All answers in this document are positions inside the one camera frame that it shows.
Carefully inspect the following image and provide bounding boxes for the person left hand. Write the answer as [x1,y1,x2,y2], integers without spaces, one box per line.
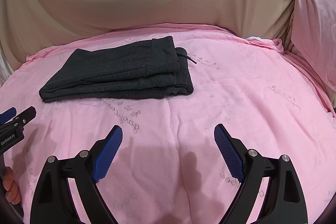
[3,167,21,205]

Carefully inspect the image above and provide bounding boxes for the pink bed quilt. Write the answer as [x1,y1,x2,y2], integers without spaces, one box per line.
[1,25,335,223]

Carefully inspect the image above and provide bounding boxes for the dark grey pants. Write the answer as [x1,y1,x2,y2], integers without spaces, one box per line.
[39,36,194,103]

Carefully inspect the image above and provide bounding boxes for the pink pillow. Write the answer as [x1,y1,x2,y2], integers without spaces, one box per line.
[290,0,335,92]

